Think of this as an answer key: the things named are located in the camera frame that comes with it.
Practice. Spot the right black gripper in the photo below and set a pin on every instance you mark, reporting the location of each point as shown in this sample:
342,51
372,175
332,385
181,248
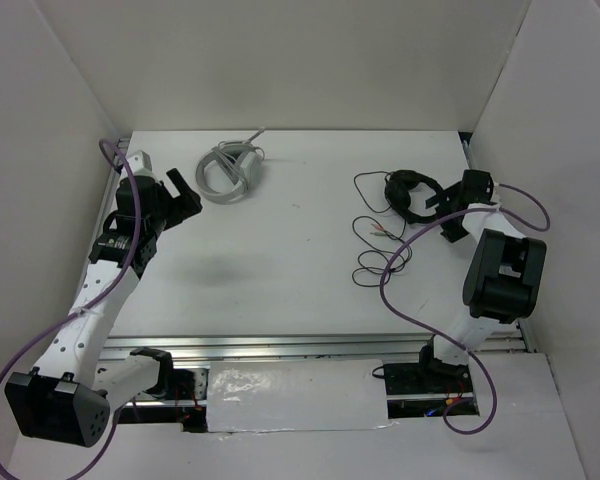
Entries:
453,192

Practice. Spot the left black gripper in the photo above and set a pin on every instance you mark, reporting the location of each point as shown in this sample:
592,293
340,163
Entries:
181,206

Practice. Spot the black headphones with cable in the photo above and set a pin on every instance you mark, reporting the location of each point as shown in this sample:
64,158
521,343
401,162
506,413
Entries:
398,186

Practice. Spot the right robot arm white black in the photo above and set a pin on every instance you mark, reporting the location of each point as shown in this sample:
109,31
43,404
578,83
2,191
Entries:
503,279

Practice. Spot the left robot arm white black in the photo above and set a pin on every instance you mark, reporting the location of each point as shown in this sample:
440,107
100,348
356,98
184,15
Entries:
65,397

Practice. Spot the grey white headphone stand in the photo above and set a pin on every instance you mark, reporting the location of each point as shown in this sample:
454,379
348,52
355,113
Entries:
239,160

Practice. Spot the white taped cover plate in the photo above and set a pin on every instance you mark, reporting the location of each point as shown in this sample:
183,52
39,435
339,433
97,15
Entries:
307,395

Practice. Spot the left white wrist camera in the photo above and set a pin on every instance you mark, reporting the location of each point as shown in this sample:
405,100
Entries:
140,164

